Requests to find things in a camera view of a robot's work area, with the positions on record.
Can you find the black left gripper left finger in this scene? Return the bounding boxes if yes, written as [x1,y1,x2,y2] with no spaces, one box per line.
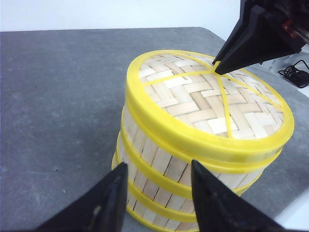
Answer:
[35,162,128,232]

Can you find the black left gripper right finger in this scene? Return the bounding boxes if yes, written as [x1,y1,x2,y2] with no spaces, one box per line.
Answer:
[191,160,288,232]

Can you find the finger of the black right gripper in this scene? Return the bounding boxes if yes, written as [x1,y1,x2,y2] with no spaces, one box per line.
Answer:
[212,0,256,64]
[215,15,302,74]

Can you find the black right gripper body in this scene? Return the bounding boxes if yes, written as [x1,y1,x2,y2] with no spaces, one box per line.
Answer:
[251,0,309,46]

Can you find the bamboo steamer tray yellow rims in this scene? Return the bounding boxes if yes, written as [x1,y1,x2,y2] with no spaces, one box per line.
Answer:
[112,154,199,232]
[119,106,264,201]
[113,135,254,218]

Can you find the woven bamboo steamer lid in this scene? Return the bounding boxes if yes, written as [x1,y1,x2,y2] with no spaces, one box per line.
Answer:
[126,50,295,174]

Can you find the black cable bundle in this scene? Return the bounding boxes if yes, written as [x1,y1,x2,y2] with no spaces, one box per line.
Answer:
[277,59,309,88]

